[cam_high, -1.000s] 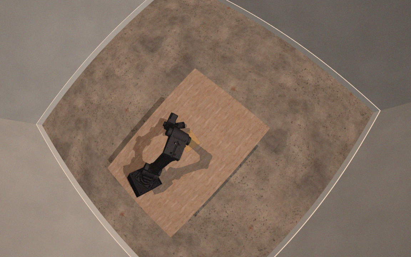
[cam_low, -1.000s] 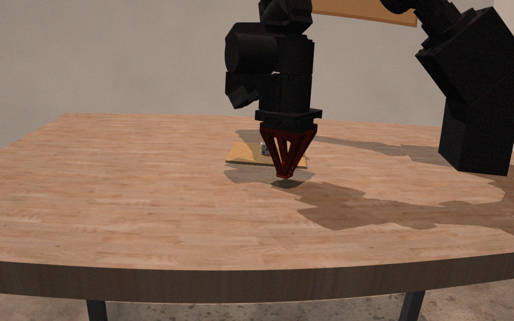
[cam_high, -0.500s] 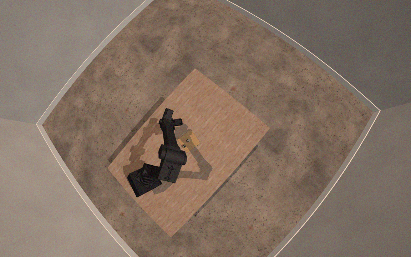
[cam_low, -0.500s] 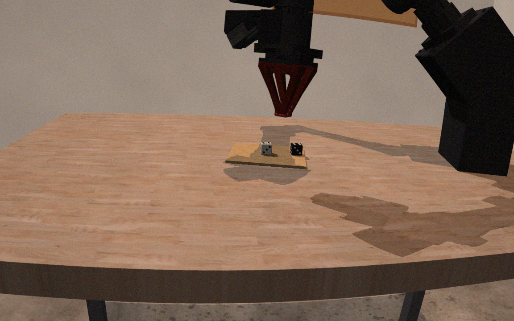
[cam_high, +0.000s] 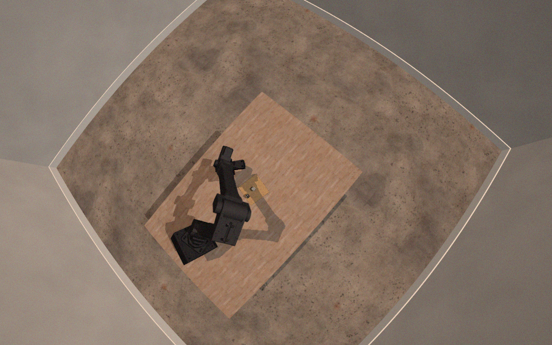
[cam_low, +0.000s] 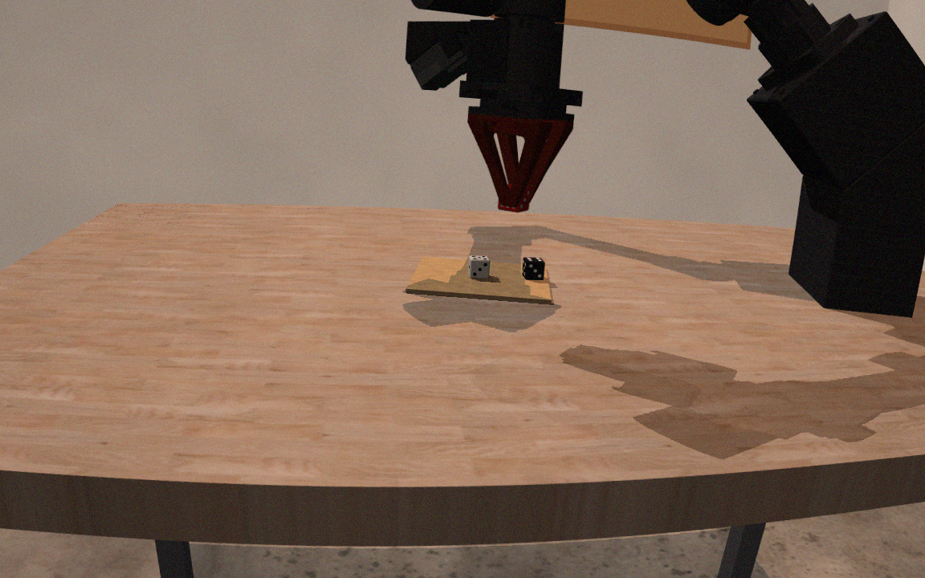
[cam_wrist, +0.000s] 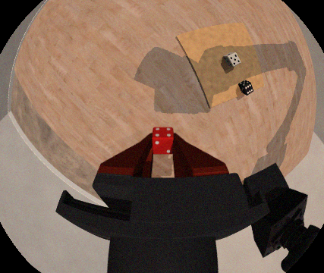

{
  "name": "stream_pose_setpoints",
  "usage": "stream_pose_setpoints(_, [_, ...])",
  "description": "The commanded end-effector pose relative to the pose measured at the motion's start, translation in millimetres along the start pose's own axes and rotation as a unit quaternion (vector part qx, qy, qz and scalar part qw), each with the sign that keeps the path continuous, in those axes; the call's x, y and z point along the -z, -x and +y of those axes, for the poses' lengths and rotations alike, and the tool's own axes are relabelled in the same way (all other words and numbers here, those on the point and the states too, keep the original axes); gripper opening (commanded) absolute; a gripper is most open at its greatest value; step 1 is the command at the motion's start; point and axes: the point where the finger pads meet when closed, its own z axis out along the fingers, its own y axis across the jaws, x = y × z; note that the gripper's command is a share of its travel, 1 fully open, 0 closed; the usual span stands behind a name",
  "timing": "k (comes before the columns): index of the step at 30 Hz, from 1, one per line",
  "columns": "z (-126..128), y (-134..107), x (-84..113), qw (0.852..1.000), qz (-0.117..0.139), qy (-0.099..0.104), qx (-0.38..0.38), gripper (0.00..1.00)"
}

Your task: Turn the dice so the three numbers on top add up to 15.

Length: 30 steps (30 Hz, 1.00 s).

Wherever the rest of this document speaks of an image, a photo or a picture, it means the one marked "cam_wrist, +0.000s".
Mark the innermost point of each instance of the beige die with black pips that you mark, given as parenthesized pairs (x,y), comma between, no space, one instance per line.
(232,59)

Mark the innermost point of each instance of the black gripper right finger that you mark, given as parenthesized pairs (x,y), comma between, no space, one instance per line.
(194,162)

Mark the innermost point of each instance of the orange flat mat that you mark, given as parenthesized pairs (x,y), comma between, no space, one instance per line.
(205,48)

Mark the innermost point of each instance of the black die with white pips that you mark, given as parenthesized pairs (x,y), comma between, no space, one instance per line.
(246,87)

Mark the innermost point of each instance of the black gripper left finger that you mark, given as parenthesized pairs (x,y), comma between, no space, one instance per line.
(136,161)

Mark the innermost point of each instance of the red dice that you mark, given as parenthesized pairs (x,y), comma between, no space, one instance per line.
(163,140)

